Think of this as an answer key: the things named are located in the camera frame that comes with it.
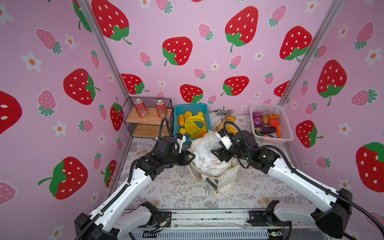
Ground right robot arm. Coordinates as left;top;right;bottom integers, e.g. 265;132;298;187
212;121;384;240

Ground red soda can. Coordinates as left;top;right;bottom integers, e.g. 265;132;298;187
134;99;148;118
156;99;167;119

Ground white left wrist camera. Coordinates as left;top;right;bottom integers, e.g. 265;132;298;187
175;133;186;153

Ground purple eggplant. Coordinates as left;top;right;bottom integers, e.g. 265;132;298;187
255;127;277;135

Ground white plastic tray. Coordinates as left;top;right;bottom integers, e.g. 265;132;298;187
210;112;242;131

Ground metal tongs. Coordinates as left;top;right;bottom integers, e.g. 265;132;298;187
210;110;234;118

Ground small striped bread roll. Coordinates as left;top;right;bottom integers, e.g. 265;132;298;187
226;116;236;123

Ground teal plastic basket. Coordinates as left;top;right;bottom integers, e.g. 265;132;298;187
174;104;213;144

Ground orange carrot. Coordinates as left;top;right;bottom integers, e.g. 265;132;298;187
276;126;282;139

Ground white plastic bag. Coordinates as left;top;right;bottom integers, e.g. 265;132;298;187
189;134;232;177

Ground brown potato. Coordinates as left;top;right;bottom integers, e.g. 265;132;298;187
262;115;269;125

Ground yellow striped bread roll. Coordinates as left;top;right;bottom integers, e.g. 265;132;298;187
226;125;238;135

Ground purple onion front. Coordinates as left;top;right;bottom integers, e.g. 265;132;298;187
253;117;264;128

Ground metal base rail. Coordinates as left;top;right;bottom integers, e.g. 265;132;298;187
122;209;329;240

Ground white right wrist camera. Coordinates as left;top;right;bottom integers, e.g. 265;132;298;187
216;132;233;150

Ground red soda can left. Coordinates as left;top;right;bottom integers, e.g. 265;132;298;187
134;99;148;118

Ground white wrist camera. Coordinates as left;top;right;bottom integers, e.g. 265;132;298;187
216;132;233;150
175;133;186;153

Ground white plastic basket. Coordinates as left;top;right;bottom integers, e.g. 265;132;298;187
249;103;294;144

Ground red soda can right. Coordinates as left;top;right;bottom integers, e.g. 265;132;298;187
156;99;167;119

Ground purple onion back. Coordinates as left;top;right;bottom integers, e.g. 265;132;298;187
252;111;262;118

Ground yellow banana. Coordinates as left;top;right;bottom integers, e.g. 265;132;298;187
184;115;208;139

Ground red tomato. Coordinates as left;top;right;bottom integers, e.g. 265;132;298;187
268;119;280;129

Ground purple onion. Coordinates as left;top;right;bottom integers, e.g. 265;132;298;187
252;111;262;118
253;117;264;128

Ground black wire wooden shelf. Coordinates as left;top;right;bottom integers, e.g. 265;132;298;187
123;97;174;139

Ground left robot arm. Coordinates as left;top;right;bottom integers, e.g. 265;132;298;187
75;134;195;240

